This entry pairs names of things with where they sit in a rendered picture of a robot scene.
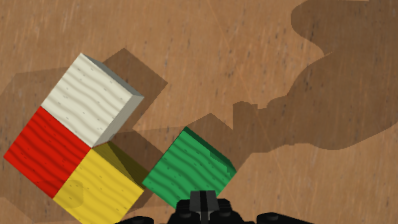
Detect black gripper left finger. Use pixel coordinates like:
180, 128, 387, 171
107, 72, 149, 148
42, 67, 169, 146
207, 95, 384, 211
115, 191, 205, 224

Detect green cube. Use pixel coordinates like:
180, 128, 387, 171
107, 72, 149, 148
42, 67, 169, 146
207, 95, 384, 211
142, 126, 237, 209

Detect red cube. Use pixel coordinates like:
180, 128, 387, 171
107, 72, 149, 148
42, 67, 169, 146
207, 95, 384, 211
3, 106, 91, 199

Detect yellow wooden cube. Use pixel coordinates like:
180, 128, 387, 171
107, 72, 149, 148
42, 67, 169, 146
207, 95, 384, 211
53, 141, 149, 224

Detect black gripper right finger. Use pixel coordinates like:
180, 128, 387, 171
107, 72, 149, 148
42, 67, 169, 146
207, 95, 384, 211
203, 190, 313, 224

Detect beige wood-grain cube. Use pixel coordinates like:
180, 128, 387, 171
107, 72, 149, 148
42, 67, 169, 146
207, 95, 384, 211
41, 53, 144, 148

